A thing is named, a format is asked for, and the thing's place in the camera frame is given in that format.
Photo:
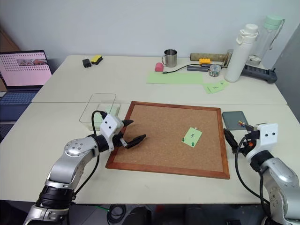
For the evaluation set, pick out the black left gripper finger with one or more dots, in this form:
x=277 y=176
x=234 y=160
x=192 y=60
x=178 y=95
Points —
x=136 y=141
x=126 y=123

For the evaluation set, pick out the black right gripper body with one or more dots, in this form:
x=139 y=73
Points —
x=252 y=135

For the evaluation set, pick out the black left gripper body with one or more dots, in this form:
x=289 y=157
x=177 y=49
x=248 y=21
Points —
x=117 y=141

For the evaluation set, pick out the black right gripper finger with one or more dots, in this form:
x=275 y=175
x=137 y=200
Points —
x=229 y=137
x=234 y=148

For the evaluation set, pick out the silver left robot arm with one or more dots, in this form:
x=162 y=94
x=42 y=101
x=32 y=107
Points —
x=70 y=161

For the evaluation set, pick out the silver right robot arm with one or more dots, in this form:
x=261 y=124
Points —
x=280 y=178

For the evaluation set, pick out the pile of colourful small parts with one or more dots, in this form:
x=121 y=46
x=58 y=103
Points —
x=241 y=123

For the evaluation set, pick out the wood-framed cork board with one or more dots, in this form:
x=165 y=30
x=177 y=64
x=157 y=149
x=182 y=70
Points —
x=164 y=140

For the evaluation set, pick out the green paper note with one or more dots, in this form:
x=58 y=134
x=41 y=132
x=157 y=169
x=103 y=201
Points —
x=192 y=136

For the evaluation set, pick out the green note with writing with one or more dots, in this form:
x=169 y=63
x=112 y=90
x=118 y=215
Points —
x=212 y=88

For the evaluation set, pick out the clear plastic container with parts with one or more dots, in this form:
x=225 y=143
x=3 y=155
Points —
x=215 y=70

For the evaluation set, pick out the yellow and black object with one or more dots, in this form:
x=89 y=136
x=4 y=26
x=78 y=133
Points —
x=96 y=59

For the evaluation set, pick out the dark grey tray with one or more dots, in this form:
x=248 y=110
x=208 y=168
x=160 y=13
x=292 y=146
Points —
x=232 y=119

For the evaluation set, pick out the pale green tray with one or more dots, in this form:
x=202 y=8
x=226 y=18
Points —
x=110 y=110

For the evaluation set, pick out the black power strip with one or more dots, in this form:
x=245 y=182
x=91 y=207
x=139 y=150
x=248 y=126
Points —
x=260 y=73

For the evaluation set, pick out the pink eraser block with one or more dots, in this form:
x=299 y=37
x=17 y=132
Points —
x=159 y=67

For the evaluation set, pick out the large green paper sheet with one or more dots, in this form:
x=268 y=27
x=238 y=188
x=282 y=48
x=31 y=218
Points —
x=174 y=78

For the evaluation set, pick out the small black box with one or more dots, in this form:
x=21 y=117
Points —
x=86 y=63

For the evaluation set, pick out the grey usb hub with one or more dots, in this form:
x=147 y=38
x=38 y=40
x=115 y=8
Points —
x=197 y=68

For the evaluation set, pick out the steel mug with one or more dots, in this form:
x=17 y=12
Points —
x=170 y=58

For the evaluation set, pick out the metal stand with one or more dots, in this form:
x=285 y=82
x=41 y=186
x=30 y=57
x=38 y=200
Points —
x=228 y=57

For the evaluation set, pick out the yellow toy brick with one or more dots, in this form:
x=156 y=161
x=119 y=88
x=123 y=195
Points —
x=205 y=61

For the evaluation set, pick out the white water bottle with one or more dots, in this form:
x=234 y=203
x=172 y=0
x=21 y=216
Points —
x=239 y=54

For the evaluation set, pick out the clear bottle with green lid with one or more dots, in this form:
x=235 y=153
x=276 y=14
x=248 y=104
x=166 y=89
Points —
x=268 y=37

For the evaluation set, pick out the open laptop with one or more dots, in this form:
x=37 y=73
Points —
x=23 y=70

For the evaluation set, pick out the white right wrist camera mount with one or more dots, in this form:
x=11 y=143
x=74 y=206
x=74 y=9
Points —
x=266 y=138

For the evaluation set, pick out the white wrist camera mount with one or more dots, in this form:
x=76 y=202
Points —
x=109 y=125
x=266 y=138

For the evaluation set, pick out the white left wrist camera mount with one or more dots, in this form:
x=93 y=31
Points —
x=109 y=125

